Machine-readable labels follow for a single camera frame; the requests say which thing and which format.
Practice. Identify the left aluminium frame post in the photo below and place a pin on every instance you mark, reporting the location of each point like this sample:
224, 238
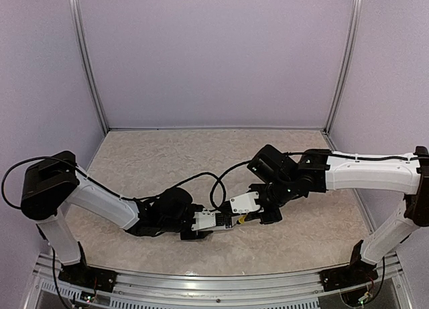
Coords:
87, 66

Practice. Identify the white remote control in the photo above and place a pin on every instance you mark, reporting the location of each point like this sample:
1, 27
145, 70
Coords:
222, 223

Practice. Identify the yellow handled screwdriver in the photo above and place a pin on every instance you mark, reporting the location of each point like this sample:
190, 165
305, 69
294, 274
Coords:
241, 220

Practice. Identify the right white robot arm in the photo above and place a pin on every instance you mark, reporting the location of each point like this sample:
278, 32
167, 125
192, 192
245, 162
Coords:
321, 170

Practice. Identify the aluminium frame post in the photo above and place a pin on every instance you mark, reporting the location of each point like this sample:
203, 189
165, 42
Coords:
87, 66
339, 89

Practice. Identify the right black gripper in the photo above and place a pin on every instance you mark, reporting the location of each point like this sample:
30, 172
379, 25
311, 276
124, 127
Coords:
275, 216

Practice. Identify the right aluminium frame post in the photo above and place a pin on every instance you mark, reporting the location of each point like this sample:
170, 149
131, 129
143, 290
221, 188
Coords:
339, 89

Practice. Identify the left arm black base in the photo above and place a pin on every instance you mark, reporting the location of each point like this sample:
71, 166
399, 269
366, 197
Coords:
83, 275

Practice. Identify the front aluminium rail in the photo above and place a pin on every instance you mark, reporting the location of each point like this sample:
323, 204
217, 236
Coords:
300, 289

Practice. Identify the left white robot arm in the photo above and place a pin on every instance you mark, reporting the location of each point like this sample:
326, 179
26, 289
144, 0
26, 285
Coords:
54, 181

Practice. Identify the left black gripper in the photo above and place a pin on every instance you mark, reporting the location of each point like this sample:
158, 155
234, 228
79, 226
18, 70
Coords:
199, 235

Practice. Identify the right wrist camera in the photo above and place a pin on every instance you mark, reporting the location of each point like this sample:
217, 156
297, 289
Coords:
254, 185

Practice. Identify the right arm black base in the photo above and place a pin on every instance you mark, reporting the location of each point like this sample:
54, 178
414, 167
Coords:
355, 273

